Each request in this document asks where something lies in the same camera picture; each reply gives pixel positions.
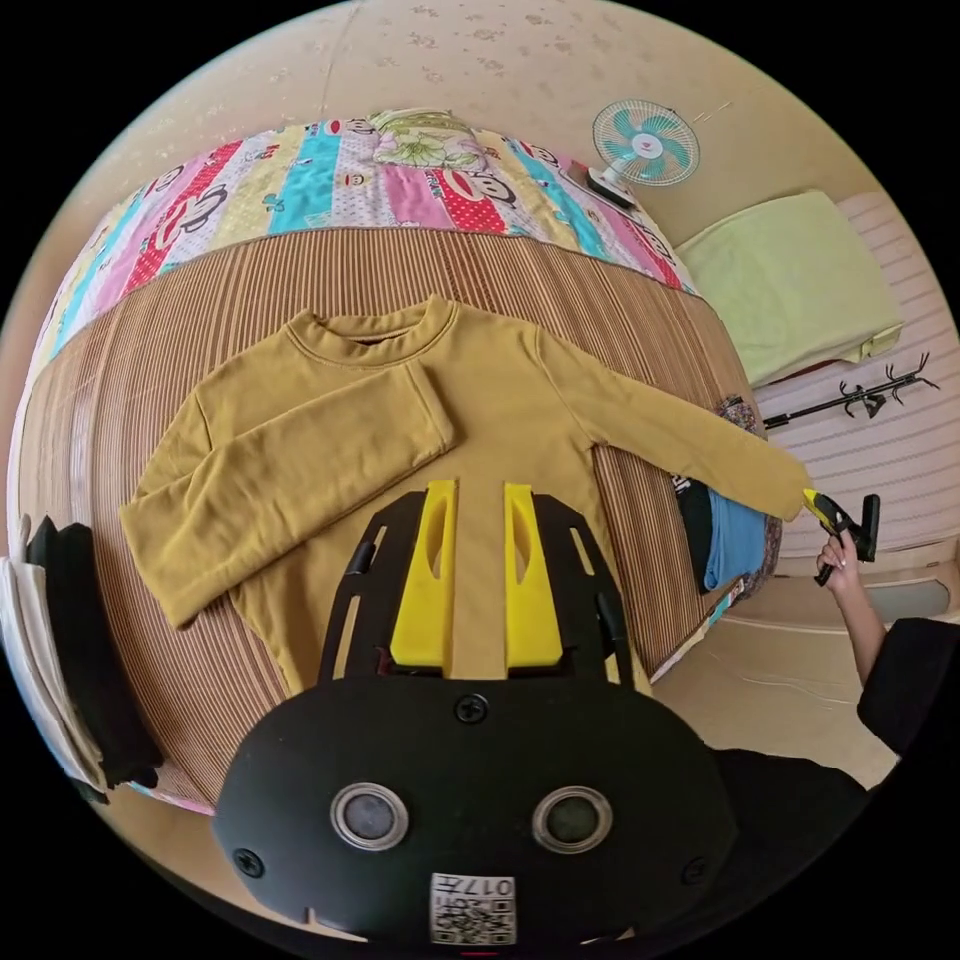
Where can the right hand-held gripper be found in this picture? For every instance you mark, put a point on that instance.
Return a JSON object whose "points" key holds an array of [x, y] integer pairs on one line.
{"points": [[849, 536]]}

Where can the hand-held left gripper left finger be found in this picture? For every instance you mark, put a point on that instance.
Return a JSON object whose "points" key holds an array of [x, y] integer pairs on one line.
{"points": [[424, 600]]}

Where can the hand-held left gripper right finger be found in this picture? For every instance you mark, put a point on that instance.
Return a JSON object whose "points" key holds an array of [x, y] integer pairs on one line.
{"points": [[531, 607]]}

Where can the mustard brown long sleeve shirt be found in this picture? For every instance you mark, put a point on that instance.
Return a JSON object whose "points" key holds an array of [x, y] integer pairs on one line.
{"points": [[322, 450]]}

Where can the person's right forearm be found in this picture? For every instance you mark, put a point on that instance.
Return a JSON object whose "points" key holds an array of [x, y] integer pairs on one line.
{"points": [[862, 630]]}

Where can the person's right hand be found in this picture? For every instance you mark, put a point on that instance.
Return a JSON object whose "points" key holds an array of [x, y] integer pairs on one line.
{"points": [[840, 566]]}

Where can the blue and black pile of clothes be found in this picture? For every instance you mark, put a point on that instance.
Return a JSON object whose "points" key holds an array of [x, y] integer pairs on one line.
{"points": [[731, 536]]}

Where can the black coat rack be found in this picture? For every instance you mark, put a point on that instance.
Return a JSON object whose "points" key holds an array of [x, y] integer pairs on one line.
{"points": [[855, 401]]}

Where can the person's body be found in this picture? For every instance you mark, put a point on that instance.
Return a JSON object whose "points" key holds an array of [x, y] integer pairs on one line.
{"points": [[915, 682]]}

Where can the light green cloth cover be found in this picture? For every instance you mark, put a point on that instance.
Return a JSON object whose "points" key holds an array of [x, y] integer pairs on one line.
{"points": [[787, 285]]}

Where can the black and white pile of clothes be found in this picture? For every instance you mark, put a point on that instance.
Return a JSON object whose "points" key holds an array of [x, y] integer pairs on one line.
{"points": [[75, 637]]}

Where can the bed with mat and quilt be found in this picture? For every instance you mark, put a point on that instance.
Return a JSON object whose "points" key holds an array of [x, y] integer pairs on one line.
{"points": [[187, 322]]}

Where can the white and teal fan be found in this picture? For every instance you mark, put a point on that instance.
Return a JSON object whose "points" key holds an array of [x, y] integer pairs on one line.
{"points": [[645, 146]]}

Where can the floral pillow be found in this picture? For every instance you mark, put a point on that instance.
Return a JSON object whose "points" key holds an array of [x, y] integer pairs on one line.
{"points": [[420, 139]]}

